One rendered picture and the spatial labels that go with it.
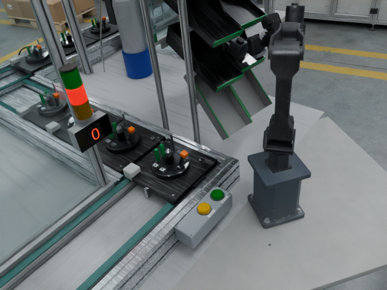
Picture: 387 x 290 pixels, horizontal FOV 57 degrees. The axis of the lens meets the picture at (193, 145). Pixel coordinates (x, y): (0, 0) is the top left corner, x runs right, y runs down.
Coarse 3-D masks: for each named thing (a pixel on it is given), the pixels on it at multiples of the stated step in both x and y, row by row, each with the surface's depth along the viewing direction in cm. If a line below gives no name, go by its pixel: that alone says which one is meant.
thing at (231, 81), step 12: (168, 36) 126; (180, 36) 131; (192, 36) 133; (180, 48) 124; (192, 48) 129; (204, 48) 130; (216, 48) 129; (192, 60) 122; (204, 60) 127; (216, 60) 128; (228, 60) 127; (204, 72) 124; (216, 72) 125; (228, 72) 126; (240, 72) 125; (216, 84) 122; (228, 84) 122
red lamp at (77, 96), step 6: (66, 90) 96; (72, 90) 95; (78, 90) 96; (84, 90) 98; (72, 96) 96; (78, 96) 97; (84, 96) 98; (72, 102) 98; (78, 102) 98; (84, 102) 99
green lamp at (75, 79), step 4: (76, 68) 94; (60, 72) 93; (68, 72) 92; (72, 72) 93; (76, 72) 94; (60, 76) 94; (64, 76) 93; (68, 76) 93; (72, 76) 93; (76, 76) 94; (80, 76) 96; (64, 80) 94; (68, 80) 93; (72, 80) 94; (76, 80) 94; (80, 80) 96; (64, 84) 95; (68, 84) 94; (72, 84) 94; (76, 84) 95; (80, 84) 96; (68, 88) 95; (72, 88) 95; (76, 88) 95
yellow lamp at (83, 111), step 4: (88, 100) 101; (84, 104) 99; (88, 104) 100; (76, 108) 99; (80, 108) 99; (84, 108) 100; (88, 108) 101; (76, 112) 100; (80, 112) 100; (84, 112) 100; (88, 112) 101; (92, 112) 103; (76, 116) 101; (80, 116) 101; (84, 116) 101; (88, 116) 102
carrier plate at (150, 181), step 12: (168, 144) 136; (180, 144) 135; (192, 156) 129; (204, 156) 128; (144, 168) 127; (192, 168) 124; (204, 168) 123; (132, 180) 124; (144, 180) 122; (156, 180) 121; (168, 180) 121; (180, 180) 120; (192, 180) 119; (156, 192) 117; (168, 192) 116; (180, 192) 116
